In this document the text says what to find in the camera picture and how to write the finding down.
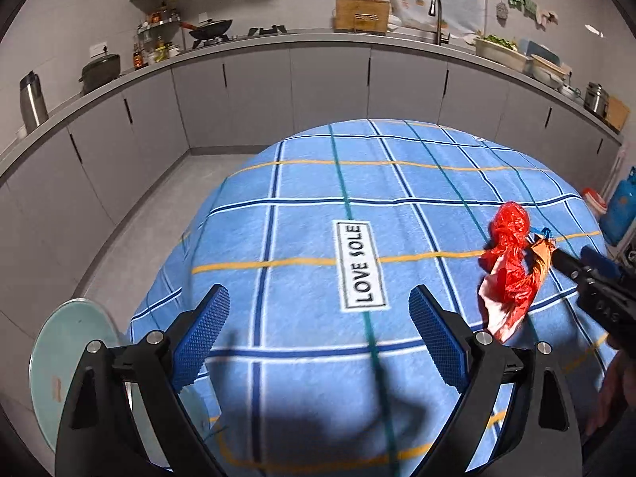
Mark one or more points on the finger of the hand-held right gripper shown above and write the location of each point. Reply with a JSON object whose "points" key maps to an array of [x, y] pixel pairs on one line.
{"points": [[601, 262], [571, 264]]}

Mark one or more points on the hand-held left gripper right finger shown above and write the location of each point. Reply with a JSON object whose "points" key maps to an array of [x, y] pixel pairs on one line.
{"points": [[439, 343]]}

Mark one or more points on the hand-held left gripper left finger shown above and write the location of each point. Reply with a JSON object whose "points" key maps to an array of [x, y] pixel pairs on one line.
{"points": [[198, 343]]}

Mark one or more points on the orange blue snack wrapper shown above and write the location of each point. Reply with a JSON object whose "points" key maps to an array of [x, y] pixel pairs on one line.
{"points": [[542, 256]]}

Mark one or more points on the red plastic bag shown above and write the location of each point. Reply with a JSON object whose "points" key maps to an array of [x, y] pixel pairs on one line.
{"points": [[512, 258]]}

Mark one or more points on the teal plastic wastebasket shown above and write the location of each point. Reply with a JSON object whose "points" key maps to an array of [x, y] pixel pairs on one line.
{"points": [[59, 357]]}

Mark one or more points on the person's right forearm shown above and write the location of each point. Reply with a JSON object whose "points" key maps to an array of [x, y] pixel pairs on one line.
{"points": [[613, 392]]}

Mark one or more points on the blue gas cylinder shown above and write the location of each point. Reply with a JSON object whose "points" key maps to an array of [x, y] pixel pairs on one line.
{"points": [[621, 208]]}

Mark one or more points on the red lid plastic container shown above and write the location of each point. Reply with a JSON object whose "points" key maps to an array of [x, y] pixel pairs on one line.
{"points": [[593, 203]]}

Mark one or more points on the wooden board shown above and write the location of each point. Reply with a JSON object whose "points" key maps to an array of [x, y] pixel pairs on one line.
{"points": [[618, 113]]}

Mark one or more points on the steel pot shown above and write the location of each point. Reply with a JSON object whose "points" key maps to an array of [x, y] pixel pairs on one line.
{"points": [[596, 99]]}

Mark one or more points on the blue plaid tablecloth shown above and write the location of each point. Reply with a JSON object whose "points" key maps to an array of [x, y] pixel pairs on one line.
{"points": [[308, 218]]}

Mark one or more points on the cream pot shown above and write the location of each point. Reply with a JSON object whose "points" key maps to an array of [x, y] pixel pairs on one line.
{"points": [[548, 72]]}

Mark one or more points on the blue cutting board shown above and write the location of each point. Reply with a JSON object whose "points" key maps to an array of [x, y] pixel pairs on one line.
{"points": [[541, 49]]}

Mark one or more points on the cream basin with vegetables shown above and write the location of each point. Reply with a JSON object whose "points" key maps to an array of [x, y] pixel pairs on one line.
{"points": [[499, 54]]}

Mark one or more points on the hanging green towels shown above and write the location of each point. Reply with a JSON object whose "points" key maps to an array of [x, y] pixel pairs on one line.
{"points": [[529, 7]]}

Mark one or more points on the hanging grey scrubber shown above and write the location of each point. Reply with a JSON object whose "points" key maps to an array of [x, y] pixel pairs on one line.
{"points": [[502, 11]]}

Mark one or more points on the black kitchen faucet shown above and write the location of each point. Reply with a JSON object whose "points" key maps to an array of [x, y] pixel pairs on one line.
{"points": [[438, 20]]}

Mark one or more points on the black rice cooker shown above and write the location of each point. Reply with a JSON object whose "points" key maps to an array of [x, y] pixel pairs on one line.
{"points": [[101, 74]]}

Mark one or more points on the grey kitchen counter cabinets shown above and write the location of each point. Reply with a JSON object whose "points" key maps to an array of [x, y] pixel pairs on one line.
{"points": [[323, 79]]}

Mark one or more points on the steel thermos jug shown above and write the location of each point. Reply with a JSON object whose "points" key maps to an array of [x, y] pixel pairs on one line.
{"points": [[34, 102]]}

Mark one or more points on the spice rack with bottles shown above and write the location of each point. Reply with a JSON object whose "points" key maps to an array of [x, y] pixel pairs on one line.
{"points": [[156, 39]]}

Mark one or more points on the black wok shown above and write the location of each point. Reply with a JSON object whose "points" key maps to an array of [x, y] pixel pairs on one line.
{"points": [[211, 31]]}

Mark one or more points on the gas stove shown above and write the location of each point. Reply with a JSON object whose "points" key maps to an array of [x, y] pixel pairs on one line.
{"points": [[267, 31]]}

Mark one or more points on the white wall outlet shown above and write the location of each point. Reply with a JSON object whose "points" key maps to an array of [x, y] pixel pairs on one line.
{"points": [[98, 50]]}

